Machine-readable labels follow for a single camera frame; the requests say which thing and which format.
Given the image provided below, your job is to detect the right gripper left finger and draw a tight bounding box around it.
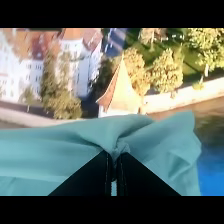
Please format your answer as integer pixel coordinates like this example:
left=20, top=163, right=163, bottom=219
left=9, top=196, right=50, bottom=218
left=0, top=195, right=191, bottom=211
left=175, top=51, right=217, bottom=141
left=48, top=150, right=114, bottom=197

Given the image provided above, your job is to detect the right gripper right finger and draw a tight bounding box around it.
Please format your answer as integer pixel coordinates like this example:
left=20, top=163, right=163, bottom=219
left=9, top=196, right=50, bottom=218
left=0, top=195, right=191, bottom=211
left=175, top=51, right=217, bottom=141
left=116, top=152, right=181, bottom=197

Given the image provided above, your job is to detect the grey-green garment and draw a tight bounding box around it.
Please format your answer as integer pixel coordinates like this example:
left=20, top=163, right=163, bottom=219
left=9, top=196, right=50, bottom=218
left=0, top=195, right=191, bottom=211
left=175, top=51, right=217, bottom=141
left=0, top=111, right=203, bottom=197

